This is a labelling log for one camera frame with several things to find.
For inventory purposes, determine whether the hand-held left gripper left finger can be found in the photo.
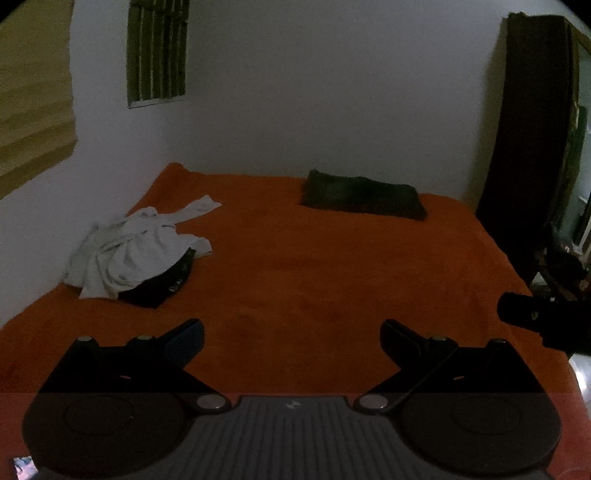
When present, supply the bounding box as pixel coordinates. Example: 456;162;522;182
39;318;232;414

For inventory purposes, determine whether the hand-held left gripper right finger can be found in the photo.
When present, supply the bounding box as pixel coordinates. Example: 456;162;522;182
353;318;548;414

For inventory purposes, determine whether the white shirt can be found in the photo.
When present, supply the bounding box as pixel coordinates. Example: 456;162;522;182
65;195;222;300

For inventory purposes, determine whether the dark clutter heap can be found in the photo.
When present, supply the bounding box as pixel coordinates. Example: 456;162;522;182
531;222;591;303

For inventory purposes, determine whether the black garment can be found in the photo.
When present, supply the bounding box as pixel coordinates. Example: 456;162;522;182
117;247;197;310

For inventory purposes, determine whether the orange blanket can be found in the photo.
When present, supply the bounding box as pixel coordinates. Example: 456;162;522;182
0;162;583;480

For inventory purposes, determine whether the lit doorway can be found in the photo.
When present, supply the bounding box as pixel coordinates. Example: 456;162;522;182
571;106;591;264

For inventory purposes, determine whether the dark green pillow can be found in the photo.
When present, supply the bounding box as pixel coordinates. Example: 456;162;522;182
300;169;428;221

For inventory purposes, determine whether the dark wooden wardrobe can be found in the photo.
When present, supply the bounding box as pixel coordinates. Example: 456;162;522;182
475;13;583;282

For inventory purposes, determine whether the small printed card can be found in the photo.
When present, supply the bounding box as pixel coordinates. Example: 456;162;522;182
12;456;38;480

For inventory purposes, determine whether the barred window vent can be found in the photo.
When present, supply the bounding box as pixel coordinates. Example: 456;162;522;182
127;0;190;109

